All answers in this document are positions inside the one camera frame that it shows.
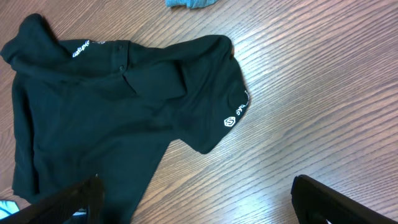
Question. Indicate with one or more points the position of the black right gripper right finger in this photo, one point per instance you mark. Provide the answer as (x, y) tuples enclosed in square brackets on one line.
[(314, 202)]

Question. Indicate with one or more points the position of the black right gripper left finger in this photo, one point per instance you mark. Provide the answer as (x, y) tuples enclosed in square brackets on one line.
[(79, 203)]

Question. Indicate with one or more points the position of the black polo shirt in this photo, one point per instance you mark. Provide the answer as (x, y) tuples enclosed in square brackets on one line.
[(84, 108)]

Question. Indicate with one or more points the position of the light blue t-shirt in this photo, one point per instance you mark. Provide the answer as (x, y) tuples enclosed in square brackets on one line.
[(7, 208)]

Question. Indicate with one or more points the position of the grey-blue folded garment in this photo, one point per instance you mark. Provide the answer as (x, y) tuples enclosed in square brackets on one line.
[(191, 4)]

